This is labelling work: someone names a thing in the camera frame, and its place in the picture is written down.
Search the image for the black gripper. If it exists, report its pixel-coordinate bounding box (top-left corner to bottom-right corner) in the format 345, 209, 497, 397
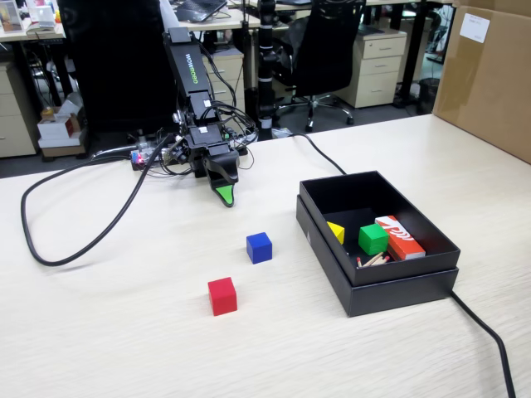
186, 139, 241, 208

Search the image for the red wooden cube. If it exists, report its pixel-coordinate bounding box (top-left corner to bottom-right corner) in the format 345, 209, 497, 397
207, 276, 238, 318

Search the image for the blue wooden cube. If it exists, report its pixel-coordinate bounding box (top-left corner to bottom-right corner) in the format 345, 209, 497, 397
246, 231, 274, 265

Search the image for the green wooden cube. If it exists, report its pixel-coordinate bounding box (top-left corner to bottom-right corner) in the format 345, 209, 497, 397
358, 223, 390, 256

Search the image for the motor controller circuit board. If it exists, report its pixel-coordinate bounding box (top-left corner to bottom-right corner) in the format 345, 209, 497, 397
129, 140, 171, 172

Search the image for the beige drawer cabinet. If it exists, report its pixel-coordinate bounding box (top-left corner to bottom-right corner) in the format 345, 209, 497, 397
334, 31, 407, 109
201, 51, 246, 125
0, 61, 38, 158

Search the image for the yellow wooden block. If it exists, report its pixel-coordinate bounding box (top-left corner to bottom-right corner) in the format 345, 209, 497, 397
326, 221, 346, 245

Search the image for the black pole with white bands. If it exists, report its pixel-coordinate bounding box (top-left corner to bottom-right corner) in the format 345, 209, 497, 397
256, 0, 277, 140

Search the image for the black cardboard box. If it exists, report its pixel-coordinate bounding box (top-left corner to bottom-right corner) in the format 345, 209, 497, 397
298, 169, 462, 287

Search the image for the black solid-back office chair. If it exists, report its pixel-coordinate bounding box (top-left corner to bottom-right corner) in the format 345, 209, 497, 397
56, 0, 183, 133

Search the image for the black mesh office chair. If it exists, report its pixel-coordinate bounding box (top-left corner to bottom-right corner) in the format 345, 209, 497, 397
273, 0, 368, 133

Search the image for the white cardboard box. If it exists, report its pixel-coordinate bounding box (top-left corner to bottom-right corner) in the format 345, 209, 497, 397
37, 112, 84, 141

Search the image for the person in white shirt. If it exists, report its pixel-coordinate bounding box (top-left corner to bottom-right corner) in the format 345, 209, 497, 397
158, 0, 183, 32

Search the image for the black laptop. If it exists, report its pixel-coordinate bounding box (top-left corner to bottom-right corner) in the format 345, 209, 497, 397
173, 0, 229, 22

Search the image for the orange white matchbox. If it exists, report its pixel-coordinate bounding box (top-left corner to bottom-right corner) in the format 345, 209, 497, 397
374, 214, 427, 261

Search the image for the black open box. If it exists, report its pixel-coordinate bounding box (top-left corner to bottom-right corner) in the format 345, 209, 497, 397
295, 194, 460, 318

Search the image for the black trash bin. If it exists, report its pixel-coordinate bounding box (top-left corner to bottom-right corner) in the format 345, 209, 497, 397
417, 77, 441, 115

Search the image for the small white device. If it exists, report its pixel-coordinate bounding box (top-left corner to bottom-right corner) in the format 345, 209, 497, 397
32, 6, 57, 29

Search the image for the clear picture display stand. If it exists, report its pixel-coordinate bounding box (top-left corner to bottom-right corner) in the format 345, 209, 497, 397
0, 1, 25, 34

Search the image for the large brown cardboard box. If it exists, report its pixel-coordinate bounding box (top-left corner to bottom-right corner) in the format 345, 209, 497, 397
431, 0, 531, 165

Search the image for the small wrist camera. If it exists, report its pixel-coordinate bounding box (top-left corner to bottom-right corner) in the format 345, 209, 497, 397
163, 138, 188, 167

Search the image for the grey cable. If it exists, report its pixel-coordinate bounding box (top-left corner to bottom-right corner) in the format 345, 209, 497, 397
89, 143, 138, 161

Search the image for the thick black camera cable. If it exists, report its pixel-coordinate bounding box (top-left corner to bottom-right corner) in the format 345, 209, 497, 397
20, 133, 178, 267

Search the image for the black power cable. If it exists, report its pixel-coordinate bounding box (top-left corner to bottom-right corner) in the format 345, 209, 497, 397
285, 132, 518, 398

